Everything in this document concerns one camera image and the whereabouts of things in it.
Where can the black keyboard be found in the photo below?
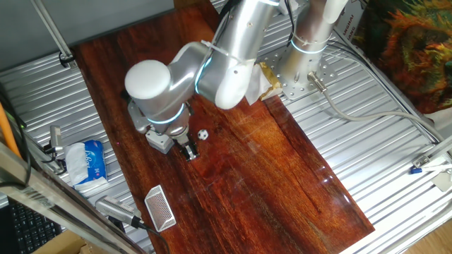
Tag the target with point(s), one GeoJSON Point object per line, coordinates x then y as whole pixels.
{"type": "Point", "coordinates": [31, 229]}

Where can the gold tissue pack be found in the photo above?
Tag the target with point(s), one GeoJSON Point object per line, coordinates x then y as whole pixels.
{"type": "Point", "coordinates": [268, 83]}

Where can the aluminium frame bar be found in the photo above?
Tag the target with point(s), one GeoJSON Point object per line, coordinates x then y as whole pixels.
{"type": "Point", "coordinates": [53, 197]}

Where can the orange tube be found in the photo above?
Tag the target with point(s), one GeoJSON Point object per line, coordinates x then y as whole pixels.
{"type": "Point", "coordinates": [7, 130]}

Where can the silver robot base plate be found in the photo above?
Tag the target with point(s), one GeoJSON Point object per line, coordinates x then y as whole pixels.
{"type": "Point", "coordinates": [318, 70]}

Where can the white card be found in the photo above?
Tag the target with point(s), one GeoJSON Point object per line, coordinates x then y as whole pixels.
{"type": "Point", "coordinates": [443, 181]}

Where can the white box with green button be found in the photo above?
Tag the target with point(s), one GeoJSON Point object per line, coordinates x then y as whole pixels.
{"type": "Point", "coordinates": [160, 142]}

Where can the small metal angle bracket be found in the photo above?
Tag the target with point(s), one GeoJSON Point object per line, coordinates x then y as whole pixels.
{"type": "Point", "coordinates": [422, 160]}

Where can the colourful painted poster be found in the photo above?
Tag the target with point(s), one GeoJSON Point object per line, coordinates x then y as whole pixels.
{"type": "Point", "coordinates": [406, 53]}

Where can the red-brown wooden board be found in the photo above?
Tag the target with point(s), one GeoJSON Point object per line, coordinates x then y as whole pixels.
{"type": "Point", "coordinates": [247, 176]}

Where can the small black white soccer ball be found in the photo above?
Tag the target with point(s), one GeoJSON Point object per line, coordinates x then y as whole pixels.
{"type": "Point", "coordinates": [202, 134]}

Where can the thin aluminium rod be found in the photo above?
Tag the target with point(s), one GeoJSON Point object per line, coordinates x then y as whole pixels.
{"type": "Point", "coordinates": [53, 30]}

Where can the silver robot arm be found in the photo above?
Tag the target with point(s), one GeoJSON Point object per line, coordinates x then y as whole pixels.
{"type": "Point", "coordinates": [219, 63]}

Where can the blue tissue pack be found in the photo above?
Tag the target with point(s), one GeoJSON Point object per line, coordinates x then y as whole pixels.
{"type": "Point", "coordinates": [93, 158]}

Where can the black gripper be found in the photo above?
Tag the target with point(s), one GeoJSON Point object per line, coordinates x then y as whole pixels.
{"type": "Point", "coordinates": [183, 139]}

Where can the white mesh mini goal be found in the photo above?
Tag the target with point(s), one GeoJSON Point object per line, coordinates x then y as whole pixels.
{"type": "Point", "coordinates": [159, 208]}

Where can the blue tipped white pen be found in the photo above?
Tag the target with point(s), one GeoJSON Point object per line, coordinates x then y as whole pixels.
{"type": "Point", "coordinates": [416, 170]}

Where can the brown cardboard box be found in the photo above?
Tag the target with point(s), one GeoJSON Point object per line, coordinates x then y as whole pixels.
{"type": "Point", "coordinates": [63, 245]}

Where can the white printed sign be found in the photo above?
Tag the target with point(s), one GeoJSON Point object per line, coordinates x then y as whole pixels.
{"type": "Point", "coordinates": [347, 24]}

